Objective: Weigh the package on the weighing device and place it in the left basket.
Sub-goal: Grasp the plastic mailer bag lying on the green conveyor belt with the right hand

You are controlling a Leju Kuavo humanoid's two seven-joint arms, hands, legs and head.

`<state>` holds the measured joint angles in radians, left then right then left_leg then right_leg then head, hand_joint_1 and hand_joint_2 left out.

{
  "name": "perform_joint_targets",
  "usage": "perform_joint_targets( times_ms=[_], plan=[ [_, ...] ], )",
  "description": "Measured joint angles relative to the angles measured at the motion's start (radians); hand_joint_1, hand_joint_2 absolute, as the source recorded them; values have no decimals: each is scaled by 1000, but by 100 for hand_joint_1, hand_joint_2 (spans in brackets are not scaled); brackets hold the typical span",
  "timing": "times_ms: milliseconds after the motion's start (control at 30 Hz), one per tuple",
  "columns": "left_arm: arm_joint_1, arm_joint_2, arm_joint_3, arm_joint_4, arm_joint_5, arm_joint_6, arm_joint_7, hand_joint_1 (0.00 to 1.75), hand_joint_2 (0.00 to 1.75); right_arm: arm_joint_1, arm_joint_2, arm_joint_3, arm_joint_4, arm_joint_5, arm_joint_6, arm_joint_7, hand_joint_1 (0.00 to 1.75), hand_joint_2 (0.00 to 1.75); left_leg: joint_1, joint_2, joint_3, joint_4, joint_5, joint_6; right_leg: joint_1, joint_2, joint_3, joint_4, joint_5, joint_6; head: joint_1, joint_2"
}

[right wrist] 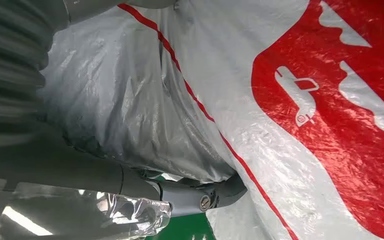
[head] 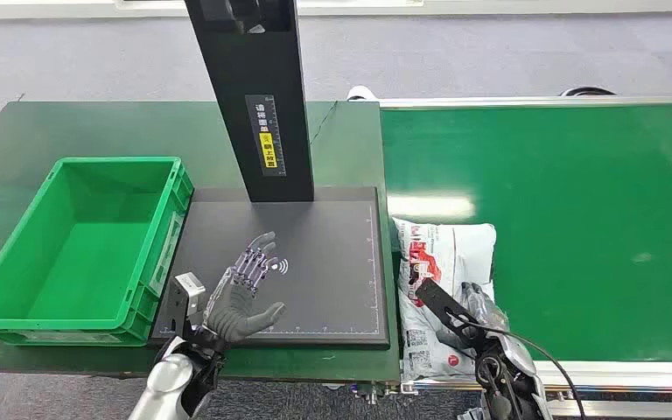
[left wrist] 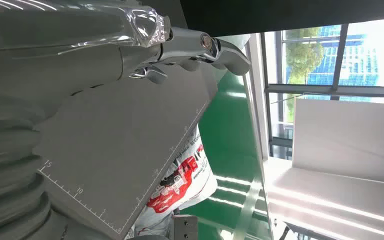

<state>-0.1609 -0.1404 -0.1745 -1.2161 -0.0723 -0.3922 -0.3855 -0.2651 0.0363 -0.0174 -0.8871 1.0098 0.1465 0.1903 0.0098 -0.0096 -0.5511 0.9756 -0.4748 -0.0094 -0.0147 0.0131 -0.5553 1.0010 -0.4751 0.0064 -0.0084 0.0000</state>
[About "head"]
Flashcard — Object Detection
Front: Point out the aluminium conveyor frame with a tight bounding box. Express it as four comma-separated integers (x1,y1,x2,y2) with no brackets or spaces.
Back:
378,95,672,418

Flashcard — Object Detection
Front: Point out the black yellow ruler label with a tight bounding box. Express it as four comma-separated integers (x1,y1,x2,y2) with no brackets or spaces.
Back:
245,94,287,178

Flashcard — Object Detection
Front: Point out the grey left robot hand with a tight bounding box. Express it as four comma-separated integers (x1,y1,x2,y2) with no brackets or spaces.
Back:
202,231,288,344

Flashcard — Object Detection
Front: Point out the black weighing device with column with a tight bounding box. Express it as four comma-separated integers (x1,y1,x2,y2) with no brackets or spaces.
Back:
149,0,392,350

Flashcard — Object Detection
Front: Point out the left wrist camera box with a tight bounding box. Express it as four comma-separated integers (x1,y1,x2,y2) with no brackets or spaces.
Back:
169,272,207,338

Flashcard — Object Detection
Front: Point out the green plastic crate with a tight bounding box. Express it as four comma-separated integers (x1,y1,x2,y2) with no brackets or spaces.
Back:
0,156,195,347

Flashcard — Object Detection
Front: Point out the white red printed mail package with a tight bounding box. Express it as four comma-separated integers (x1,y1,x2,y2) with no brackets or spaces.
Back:
392,217,498,384

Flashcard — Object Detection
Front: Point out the black cable loop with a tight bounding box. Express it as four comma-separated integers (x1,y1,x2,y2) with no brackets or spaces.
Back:
558,86,617,97

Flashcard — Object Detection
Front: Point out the dark green table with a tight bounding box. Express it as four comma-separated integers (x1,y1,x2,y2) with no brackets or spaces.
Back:
0,101,402,384

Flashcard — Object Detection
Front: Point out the green conveyor belt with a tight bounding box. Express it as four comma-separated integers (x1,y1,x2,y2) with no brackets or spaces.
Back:
381,104,672,364

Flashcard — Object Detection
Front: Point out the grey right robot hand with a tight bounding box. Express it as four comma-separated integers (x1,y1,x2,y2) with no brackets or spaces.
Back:
436,282,511,350

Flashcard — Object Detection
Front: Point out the thin dark wire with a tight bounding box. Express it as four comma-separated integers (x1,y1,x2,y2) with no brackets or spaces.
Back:
310,101,339,145

